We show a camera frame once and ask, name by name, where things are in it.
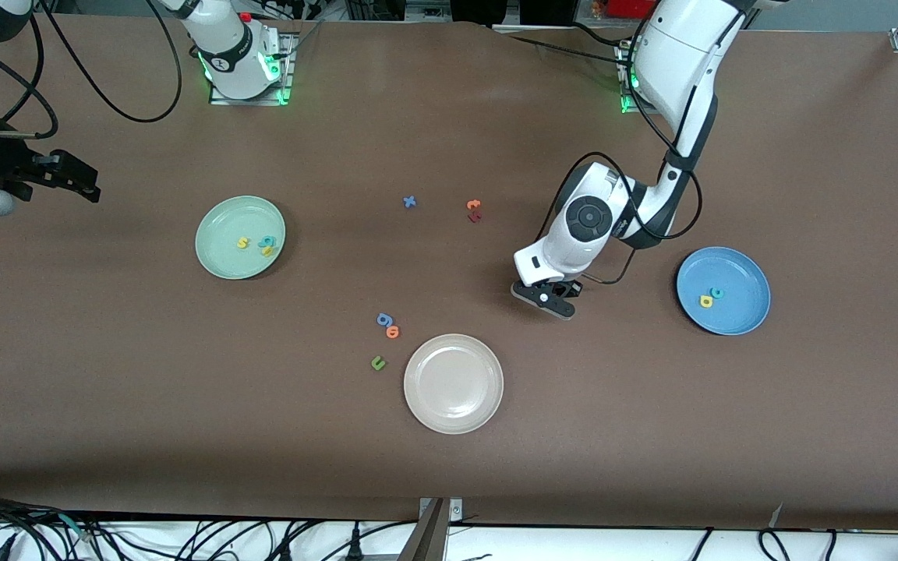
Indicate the red box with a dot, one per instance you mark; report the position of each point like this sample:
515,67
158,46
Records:
624,8

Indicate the white tape scrap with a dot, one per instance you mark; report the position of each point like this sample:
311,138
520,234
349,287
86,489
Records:
775,516

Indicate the beige plate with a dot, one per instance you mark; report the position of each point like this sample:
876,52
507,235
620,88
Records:
454,383

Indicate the green plate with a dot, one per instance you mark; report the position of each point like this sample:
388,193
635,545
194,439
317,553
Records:
219,234

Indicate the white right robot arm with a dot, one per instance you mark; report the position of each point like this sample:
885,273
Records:
231,47

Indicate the blue plate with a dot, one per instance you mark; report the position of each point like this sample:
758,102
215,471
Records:
737,273

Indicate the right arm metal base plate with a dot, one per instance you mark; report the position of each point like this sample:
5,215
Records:
290,78

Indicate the black power plug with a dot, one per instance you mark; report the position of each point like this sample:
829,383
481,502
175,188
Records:
355,545
285,552
5,547

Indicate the green foam letter u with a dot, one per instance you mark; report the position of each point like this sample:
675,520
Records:
376,364

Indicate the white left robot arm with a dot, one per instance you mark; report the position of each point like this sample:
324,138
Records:
683,47

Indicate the blue foam letter g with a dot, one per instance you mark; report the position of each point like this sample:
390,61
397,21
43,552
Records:
384,319

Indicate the metal table bracket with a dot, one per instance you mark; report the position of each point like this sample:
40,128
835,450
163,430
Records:
437,538

